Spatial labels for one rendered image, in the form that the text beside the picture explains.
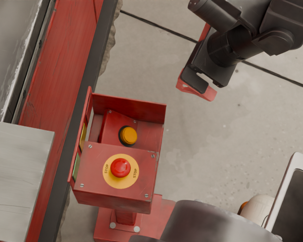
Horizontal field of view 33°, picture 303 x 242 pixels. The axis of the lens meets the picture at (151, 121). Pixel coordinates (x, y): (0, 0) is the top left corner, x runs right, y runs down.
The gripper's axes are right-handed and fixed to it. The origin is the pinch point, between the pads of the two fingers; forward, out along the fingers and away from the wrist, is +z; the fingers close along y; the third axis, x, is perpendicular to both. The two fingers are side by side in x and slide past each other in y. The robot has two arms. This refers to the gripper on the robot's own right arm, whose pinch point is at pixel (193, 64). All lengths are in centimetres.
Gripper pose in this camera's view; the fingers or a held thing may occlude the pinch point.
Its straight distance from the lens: 88.3
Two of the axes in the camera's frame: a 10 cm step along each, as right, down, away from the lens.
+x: 8.0, 5.3, 2.9
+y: -4.2, 8.4, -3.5
